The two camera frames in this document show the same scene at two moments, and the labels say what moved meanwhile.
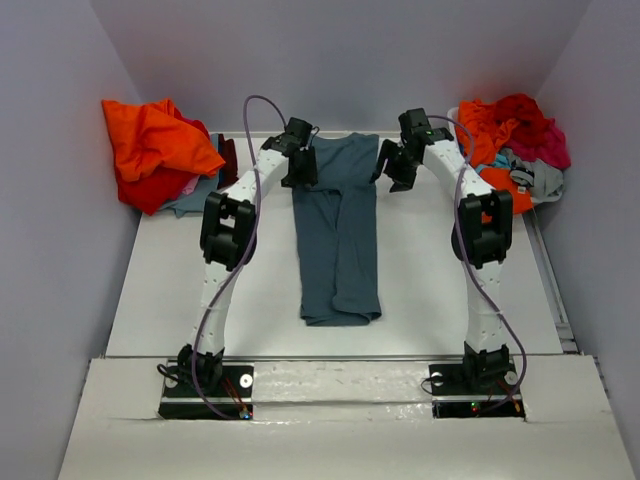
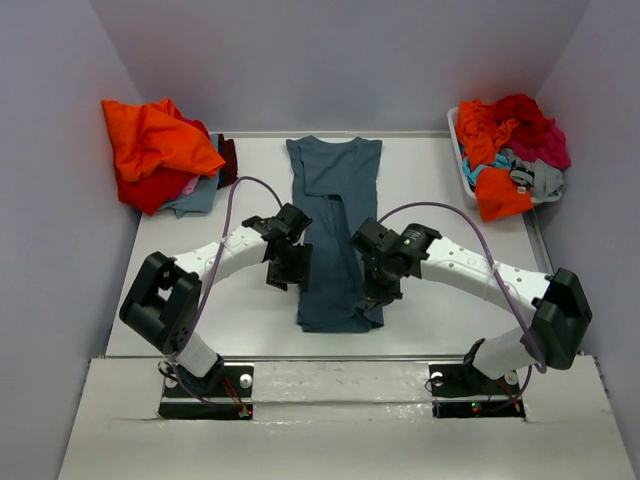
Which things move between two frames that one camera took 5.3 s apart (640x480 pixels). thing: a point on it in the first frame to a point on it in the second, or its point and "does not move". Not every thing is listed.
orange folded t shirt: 149,138 does not move
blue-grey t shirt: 336,226 does not move
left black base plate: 233,401 does not move
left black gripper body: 307,172 to 292,267
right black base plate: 453,398 does not move
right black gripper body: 404,161 to 381,285
